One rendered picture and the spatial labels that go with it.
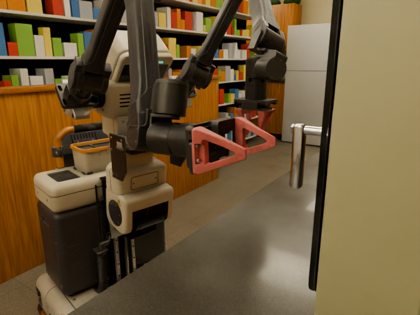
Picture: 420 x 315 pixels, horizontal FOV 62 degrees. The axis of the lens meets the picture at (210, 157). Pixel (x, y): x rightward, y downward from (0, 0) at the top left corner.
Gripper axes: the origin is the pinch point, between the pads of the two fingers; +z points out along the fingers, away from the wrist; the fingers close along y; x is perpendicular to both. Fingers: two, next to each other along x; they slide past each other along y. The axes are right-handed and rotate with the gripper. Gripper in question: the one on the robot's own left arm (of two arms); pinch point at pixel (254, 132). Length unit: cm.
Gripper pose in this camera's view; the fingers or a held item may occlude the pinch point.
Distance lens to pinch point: 97.5
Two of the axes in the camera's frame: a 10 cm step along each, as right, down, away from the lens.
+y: 8.2, 1.5, -5.5
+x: 5.7, -2.2, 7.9
